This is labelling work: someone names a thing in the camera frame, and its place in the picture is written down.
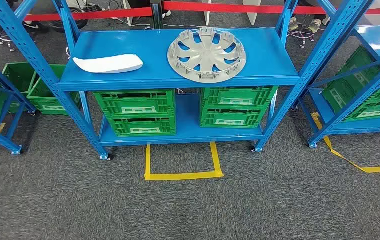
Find silver plastic wheel hubcap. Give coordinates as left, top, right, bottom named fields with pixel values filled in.
left=167, top=27, right=248, bottom=84

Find yellow floor tape square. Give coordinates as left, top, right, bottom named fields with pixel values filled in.
left=144, top=141, right=225, bottom=182

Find white curved plastic panel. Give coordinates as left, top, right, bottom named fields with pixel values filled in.
left=72, top=53, right=144, bottom=74

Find person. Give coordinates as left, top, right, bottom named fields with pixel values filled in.
left=0, top=0, right=40, bottom=31
left=287, top=0, right=332, bottom=34
left=128, top=0, right=173, bottom=18

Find white desk leg panel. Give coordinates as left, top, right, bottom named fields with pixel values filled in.
left=203, top=0, right=212, bottom=27
left=122, top=0, right=134, bottom=27
left=242, top=0, right=263, bottom=27

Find red barrier belt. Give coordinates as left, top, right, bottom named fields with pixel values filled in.
left=0, top=7, right=153, bottom=23
left=162, top=1, right=380, bottom=16

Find black round stool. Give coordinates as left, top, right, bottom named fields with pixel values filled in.
left=287, top=28, right=315, bottom=49
left=40, top=7, right=89, bottom=61
left=0, top=29, right=17, bottom=52

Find black barrier post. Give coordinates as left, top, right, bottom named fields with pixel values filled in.
left=150, top=0, right=164, bottom=30

